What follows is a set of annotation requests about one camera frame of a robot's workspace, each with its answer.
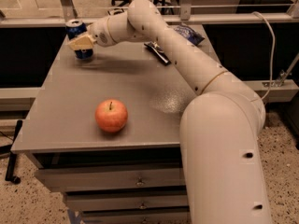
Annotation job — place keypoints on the middle drawer knob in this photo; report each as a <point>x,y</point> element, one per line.
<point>142,206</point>

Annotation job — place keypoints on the black bar on floor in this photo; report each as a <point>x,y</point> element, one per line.
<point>10,177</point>

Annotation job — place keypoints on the red apple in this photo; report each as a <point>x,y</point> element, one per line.
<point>111,115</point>

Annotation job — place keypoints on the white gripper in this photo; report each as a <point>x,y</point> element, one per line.
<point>99,32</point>

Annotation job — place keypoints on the top drawer knob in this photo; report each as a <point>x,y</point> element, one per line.
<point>140,182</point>

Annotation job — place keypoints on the grey drawer cabinet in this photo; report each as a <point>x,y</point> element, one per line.
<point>151,129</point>

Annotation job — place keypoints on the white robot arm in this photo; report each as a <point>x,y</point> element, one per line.
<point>218,129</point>

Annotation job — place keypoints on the drawer knob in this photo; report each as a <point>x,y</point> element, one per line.
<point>142,206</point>
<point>140,182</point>

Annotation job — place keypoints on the blue pepsi can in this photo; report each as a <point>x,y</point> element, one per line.
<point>75,28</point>

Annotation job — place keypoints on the metal railing frame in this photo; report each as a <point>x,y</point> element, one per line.
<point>55,13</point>

